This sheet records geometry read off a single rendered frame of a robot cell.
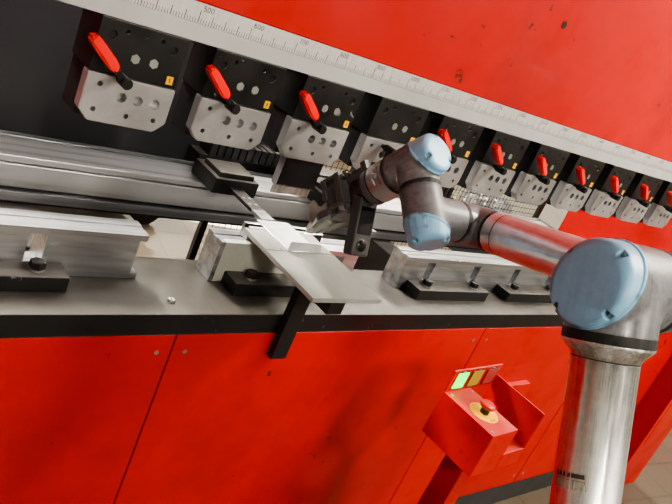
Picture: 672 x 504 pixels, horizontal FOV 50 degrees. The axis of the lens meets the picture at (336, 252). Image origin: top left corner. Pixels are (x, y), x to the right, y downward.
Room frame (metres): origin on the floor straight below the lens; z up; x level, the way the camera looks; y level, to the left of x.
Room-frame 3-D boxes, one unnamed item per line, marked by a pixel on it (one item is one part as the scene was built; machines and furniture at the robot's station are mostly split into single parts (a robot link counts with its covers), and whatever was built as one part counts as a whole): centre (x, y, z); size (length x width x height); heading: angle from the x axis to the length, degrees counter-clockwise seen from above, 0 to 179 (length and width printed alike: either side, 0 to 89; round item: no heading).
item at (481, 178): (1.86, -0.26, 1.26); 0.15 x 0.09 x 0.17; 136
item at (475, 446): (1.52, -0.49, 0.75); 0.20 x 0.16 x 0.18; 139
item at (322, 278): (1.34, 0.03, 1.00); 0.26 x 0.18 x 0.01; 46
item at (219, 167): (1.55, 0.26, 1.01); 0.26 x 0.12 x 0.05; 46
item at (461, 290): (1.84, -0.32, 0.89); 0.30 x 0.05 x 0.03; 136
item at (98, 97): (1.14, 0.44, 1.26); 0.15 x 0.09 x 0.17; 136
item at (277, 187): (1.45, 0.14, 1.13); 0.10 x 0.02 x 0.10; 136
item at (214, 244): (1.49, 0.10, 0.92); 0.39 x 0.06 x 0.10; 136
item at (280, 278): (1.43, 0.07, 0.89); 0.30 x 0.05 x 0.03; 136
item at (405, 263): (2.35, -0.74, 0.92); 1.68 x 0.06 x 0.10; 136
